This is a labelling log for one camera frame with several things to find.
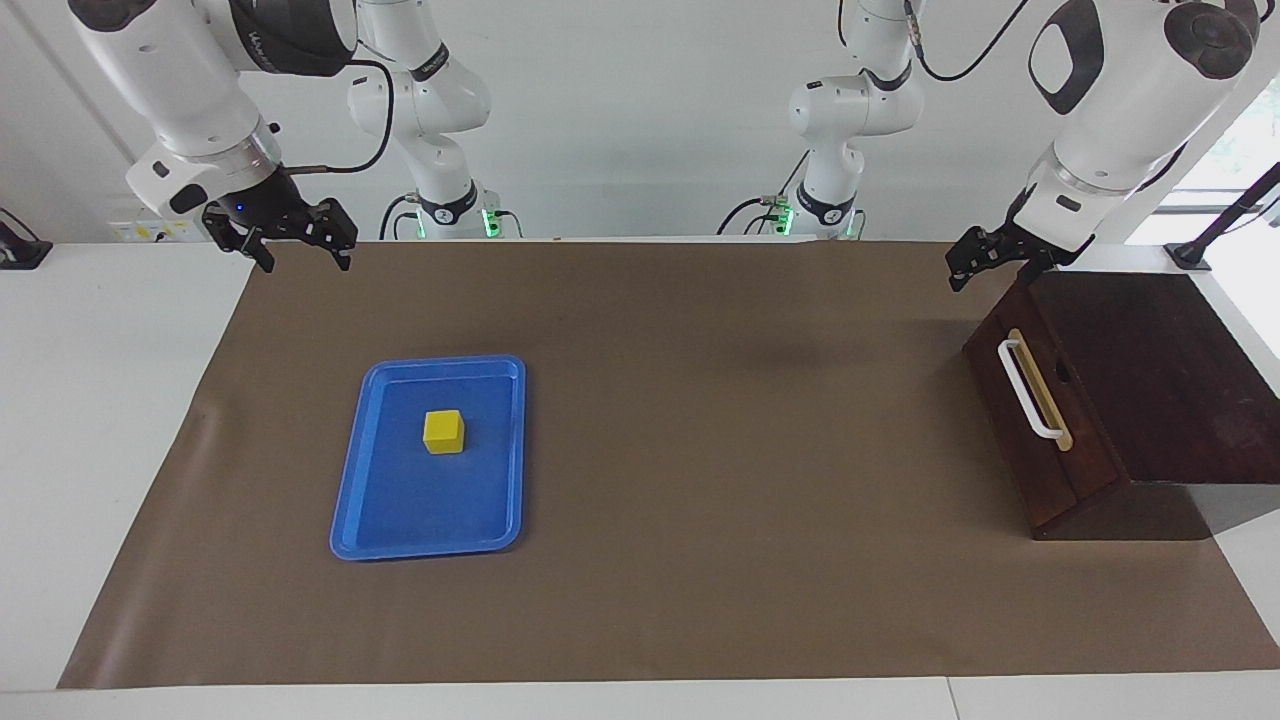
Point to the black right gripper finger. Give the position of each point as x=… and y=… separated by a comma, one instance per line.
x=240, y=238
x=338, y=225

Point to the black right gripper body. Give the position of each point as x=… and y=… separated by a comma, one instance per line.
x=265, y=205

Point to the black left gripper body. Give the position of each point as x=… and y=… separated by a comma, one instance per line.
x=1025, y=240

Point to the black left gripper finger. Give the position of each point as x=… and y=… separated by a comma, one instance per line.
x=1036, y=272
x=975, y=255

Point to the yellow cube block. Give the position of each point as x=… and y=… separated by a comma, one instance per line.
x=443, y=431

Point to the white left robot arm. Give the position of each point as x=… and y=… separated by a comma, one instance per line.
x=1130, y=90

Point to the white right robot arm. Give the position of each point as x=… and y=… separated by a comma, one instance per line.
x=170, y=70

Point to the dark wooden cabinet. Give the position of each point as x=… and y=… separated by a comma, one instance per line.
x=1170, y=380

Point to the black table clamp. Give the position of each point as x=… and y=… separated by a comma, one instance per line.
x=20, y=250

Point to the blue plastic tray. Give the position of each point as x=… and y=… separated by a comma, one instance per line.
x=430, y=500

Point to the brown table mat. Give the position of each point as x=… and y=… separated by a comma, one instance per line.
x=700, y=450

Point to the white wall socket strip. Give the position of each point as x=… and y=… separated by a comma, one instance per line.
x=140, y=231

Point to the black camera stand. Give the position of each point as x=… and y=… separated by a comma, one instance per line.
x=1225, y=215

